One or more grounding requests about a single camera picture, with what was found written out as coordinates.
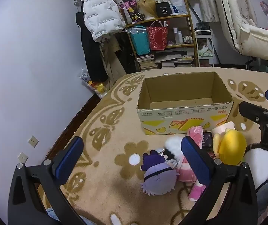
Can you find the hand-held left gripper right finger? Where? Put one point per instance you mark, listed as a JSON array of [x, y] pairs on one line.
[[194, 161]]

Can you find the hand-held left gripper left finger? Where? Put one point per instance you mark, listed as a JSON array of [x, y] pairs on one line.
[[70, 160]]

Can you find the black tissue pack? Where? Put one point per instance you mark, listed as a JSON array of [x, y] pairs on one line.
[[207, 140]]

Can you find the striped pink tissue pack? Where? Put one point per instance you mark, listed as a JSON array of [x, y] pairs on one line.
[[195, 134]]

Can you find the white fluffy plush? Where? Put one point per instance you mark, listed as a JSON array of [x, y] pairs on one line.
[[172, 145]]

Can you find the yellow plush doll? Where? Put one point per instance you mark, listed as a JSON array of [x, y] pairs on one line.
[[232, 145]]

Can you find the printed cardboard box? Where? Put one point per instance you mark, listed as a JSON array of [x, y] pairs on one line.
[[183, 91]]

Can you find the pink plush shoe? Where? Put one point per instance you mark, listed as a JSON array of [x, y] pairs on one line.
[[196, 192]]

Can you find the purple plush doll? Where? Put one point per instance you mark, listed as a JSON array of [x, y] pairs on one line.
[[157, 173]]

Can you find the plastic bag with yellow toy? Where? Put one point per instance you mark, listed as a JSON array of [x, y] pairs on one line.
[[96, 86]]

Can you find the white trolley cart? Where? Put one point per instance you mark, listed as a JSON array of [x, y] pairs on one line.
[[204, 49]]

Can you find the cream puffer coat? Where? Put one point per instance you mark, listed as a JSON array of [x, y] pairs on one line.
[[246, 21]]

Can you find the stack of books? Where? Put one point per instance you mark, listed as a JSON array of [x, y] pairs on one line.
[[166, 59]]

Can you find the wooden shelf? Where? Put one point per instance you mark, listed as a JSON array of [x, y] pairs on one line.
[[190, 28]]

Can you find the row of cosmetic bottles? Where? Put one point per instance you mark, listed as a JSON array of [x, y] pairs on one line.
[[179, 36]]

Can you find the beige coat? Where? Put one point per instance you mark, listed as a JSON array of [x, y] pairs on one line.
[[111, 61]]

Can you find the black coat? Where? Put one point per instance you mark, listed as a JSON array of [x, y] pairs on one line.
[[91, 51]]

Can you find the red gift bag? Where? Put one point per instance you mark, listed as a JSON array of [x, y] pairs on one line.
[[157, 36]]

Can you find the teal bag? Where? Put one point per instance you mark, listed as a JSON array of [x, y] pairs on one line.
[[139, 41]]

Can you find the black gift box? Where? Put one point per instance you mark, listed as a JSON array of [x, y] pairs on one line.
[[164, 9]]

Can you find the blonde wig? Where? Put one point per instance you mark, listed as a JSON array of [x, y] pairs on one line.
[[148, 8]]

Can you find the white puffer jacket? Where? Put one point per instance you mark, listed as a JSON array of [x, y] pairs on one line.
[[101, 11]]

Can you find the patterned purple bag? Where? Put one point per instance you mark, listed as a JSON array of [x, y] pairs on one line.
[[130, 8]]

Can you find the white wall socket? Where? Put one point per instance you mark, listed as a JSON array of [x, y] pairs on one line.
[[33, 141], [22, 157]]

